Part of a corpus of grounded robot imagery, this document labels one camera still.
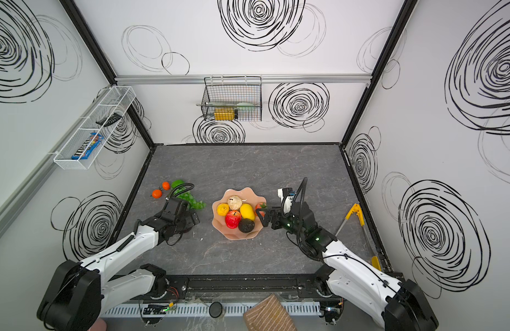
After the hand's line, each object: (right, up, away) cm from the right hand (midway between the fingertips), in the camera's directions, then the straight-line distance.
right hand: (263, 209), depth 77 cm
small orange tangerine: (-50, +3, +20) cm, 54 cm away
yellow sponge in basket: (-17, +39, +11) cm, 44 cm away
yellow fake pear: (-17, -2, +9) cm, 20 cm away
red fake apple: (-12, -6, +8) cm, 16 cm away
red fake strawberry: (-1, 0, +8) cm, 9 cm away
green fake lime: (-42, +8, +22) cm, 48 cm away
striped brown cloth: (+1, -33, -9) cm, 34 cm away
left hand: (-31, -6, +11) cm, 34 cm away
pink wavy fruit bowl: (-19, -8, +10) cm, 22 cm away
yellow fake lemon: (-7, -3, +12) cm, 14 cm away
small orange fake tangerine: (-47, +7, +22) cm, 52 cm away
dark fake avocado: (-7, -8, +5) cm, 12 cm away
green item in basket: (-14, +43, +12) cm, 47 cm away
